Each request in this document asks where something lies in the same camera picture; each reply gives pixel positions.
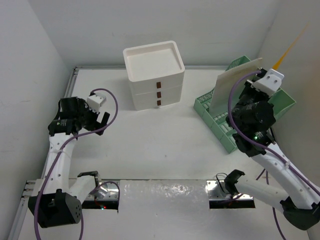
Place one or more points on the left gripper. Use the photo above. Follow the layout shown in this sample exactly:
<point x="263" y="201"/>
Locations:
<point x="95" y="126"/>

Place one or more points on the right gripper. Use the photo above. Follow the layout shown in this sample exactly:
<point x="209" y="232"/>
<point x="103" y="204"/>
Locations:
<point x="248" y="87"/>

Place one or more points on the white printed booklet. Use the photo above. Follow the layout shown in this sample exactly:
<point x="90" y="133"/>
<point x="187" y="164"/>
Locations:
<point x="225" y="81"/>

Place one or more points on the yellow folder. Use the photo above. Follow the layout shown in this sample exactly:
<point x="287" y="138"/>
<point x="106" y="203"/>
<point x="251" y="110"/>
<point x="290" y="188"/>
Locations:
<point x="280" y="60"/>

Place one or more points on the white drawer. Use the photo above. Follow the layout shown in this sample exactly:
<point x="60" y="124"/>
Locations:
<point x="154" y="84"/>
<point x="158" y="103"/>
<point x="166" y="92"/>

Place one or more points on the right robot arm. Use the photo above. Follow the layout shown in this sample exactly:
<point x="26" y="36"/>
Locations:
<point x="298" y="199"/>

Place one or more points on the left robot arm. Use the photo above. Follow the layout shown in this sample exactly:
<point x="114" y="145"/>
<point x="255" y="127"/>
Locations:
<point x="58" y="203"/>

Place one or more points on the green file rack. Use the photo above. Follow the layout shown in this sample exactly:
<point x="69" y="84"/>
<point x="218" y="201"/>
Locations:
<point x="220" y="120"/>

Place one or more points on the white three-drawer organizer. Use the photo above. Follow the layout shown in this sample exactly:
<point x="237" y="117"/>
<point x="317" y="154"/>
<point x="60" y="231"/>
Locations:
<point x="153" y="61"/>

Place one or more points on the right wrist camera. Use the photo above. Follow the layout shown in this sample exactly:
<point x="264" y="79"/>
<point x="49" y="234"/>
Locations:
<point x="269" y="83"/>

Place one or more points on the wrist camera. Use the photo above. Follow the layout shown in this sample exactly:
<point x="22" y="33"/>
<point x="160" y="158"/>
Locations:
<point x="269" y="83"/>
<point x="95" y="101"/>

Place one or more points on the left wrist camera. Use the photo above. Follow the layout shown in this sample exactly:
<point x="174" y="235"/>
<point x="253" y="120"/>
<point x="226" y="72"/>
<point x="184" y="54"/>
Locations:
<point x="95" y="101"/>

